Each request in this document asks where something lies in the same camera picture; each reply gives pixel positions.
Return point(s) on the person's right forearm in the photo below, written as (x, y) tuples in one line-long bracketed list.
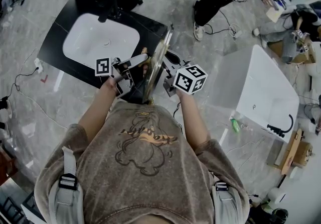
[(194, 122)]

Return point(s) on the round wooden board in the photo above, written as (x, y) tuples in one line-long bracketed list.
[(291, 154)]

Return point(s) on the white power strip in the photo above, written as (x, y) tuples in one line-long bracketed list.
[(38, 64)]

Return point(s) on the person's brown printed t-shirt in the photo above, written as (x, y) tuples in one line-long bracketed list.
[(140, 180)]

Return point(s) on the dark sink cabinet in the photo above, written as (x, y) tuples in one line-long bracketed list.
[(57, 32)]

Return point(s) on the cardboard box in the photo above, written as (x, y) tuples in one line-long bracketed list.
[(304, 154)]

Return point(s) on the clear glass plate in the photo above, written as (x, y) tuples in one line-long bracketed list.
[(156, 67)]

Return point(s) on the white round device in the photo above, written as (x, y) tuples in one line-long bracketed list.
[(276, 195)]

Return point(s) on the black helmet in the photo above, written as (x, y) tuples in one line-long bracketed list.
[(280, 215)]

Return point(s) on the white sink cabinet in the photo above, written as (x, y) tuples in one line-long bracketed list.
[(263, 80)]

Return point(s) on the green bottle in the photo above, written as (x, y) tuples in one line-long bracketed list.
[(235, 125)]

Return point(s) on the white charger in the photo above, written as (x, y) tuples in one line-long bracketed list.
[(237, 33)]

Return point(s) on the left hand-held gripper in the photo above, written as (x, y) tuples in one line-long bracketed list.
[(102, 67)]

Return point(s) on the person's left hand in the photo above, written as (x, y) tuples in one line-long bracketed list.
[(111, 84)]

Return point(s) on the white sink basin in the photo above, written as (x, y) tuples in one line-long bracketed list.
[(95, 39)]

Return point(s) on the person's tan shoe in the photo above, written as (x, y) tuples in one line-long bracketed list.
[(150, 101)]

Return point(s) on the black curved faucet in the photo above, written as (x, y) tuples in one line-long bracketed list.
[(276, 130)]

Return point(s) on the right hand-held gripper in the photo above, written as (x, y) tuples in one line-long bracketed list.
[(188, 80)]

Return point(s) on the person's left forearm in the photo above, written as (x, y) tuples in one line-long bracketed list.
[(95, 110)]

